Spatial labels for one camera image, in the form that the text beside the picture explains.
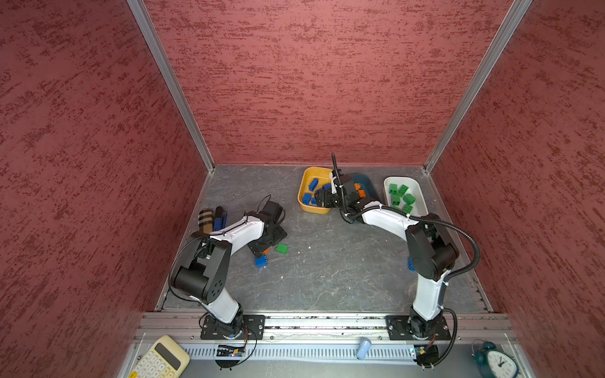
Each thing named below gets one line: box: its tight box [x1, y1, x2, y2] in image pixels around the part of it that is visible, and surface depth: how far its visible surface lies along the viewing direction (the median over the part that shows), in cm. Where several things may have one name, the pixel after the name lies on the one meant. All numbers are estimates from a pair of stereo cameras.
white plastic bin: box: [382, 176, 429, 217], surface depth 109 cm
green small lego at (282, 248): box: [275, 243, 290, 254], surface depth 92 cm
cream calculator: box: [127, 334, 191, 378], surface depth 68 cm
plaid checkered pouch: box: [197, 208, 214, 234], surface depth 99 cm
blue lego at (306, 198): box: [302, 192, 313, 205], surface depth 106 cm
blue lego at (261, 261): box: [254, 255, 269, 269], surface depth 89 cm
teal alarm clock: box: [471, 338, 520, 378], surface depth 67 cm
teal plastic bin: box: [351, 172, 375, 201], surface depth 112 cm
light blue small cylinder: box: [356, 340, 372, 361], surface depth 70 cm
